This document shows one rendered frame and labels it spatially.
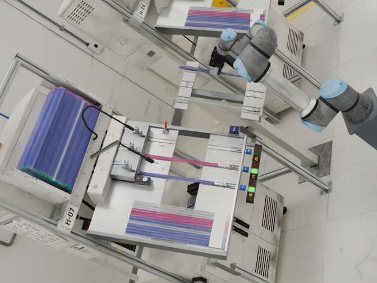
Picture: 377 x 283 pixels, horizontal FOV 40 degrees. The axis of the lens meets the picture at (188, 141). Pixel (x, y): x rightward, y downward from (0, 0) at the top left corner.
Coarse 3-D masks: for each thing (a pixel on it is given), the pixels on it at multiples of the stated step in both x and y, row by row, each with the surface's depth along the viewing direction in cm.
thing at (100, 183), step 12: (120, 120) 287; (108, 132) 284; (120, 132) 283; (108, 144) 279; (108, 156) 275; (96, 168) 272; (108, 168) 271; (96, 180) 268; (108, 180) 272; (96, 192) 264
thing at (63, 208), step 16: (16, 64) 268; (64, 80) 273; (0, 96) 257; (96, 96) 283; (240, 128) 286; (0, 176) 253; (16, 176) 244; (32, 176) 246; (272, 176) 318; (32, 192) 257; (48, 192) 253; (64, 192) 254; (192, 192) 312; (320, 192) 321; (64, 208) 255; (192, 208) 301; (64, 224) 253
